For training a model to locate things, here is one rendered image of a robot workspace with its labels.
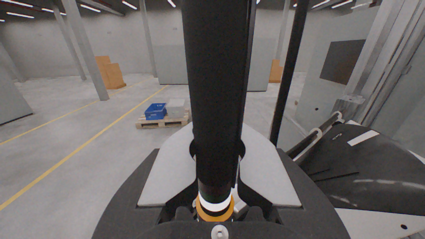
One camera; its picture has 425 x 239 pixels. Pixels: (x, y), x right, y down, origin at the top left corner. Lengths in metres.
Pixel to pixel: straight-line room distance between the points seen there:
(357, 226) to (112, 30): 15.10
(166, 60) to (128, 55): 7.24
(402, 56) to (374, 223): 0.61
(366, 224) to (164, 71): 7.59
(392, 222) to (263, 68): 5.66
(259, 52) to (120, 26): 11.73
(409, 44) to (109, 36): 15.16
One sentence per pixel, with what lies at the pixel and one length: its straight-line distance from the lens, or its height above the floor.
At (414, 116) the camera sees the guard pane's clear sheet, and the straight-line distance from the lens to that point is 0.83.
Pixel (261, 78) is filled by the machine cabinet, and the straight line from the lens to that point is 5.94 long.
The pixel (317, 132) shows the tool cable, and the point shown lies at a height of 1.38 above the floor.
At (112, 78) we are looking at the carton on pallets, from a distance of 8.33.
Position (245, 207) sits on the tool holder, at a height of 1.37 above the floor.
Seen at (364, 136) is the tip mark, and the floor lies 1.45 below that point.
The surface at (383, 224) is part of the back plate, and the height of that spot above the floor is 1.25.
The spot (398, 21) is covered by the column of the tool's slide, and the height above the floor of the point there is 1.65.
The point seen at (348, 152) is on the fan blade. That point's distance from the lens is 0.24.
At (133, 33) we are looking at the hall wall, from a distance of 13.99.
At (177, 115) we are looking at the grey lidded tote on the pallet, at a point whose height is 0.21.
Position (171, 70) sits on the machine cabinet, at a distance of 7.48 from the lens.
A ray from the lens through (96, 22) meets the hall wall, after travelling 15.75.
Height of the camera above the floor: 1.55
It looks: 28 degrees down
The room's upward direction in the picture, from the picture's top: 1 degrees counter-clockwise
